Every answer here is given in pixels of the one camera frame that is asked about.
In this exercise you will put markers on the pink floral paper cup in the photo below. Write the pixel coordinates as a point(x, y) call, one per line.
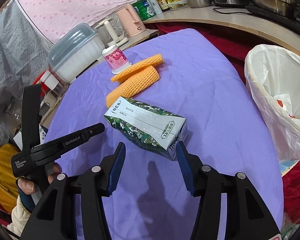
point(116, 57)

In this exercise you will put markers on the person's left forearm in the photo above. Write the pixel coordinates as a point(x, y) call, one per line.
point(20, 217)

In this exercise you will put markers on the yellow bag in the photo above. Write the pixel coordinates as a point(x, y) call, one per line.
point(5, 160)

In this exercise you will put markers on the green white milk carton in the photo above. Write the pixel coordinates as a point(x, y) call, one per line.
point(145, 125)

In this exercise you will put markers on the grey patterned cloth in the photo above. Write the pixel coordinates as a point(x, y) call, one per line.
point(7, 55)

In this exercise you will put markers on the green tin can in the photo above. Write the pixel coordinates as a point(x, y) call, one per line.
point(142, 8)

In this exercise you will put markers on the black induction cooker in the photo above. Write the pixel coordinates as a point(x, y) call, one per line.
point(272, 13)

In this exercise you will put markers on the pink dotted blanket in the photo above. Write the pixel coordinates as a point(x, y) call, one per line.
point(65, 5)

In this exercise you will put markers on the orange foam net sleeve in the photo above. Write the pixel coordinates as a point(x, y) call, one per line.
point(137, 82)
point(145, 62)

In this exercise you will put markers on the red cloth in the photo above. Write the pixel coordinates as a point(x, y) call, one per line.
point(230, 40)

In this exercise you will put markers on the white storage jar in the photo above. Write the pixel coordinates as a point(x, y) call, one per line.
point(48, 80)

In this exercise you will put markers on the dark soy sauce bottle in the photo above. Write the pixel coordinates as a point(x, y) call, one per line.
point(163, 2)

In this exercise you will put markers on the glass kettle white base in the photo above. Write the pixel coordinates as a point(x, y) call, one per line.
point(110, 31)

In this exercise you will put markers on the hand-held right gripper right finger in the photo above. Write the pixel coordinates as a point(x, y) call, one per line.
point(185, 170)

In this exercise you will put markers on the purple tablecloth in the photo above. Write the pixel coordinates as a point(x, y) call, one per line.
point(202, 92)

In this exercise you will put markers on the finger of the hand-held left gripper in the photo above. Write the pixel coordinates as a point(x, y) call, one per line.
point(31, 105)
point(90, 131)

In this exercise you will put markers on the person's left hand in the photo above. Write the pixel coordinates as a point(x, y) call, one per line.
point(26, 186)

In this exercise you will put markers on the clear food container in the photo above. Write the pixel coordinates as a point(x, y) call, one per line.
point(177, 5)

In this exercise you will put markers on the pink electric kettle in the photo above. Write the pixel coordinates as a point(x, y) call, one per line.
point(130, 20)

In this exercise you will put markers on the clear plastic dish box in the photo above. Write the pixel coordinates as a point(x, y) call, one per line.
point(75, 62)

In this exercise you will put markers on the bin with white liner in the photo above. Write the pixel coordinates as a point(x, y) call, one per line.
point(265, 80)

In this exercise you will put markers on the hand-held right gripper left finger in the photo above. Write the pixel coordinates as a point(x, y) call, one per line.
point(116, 170)

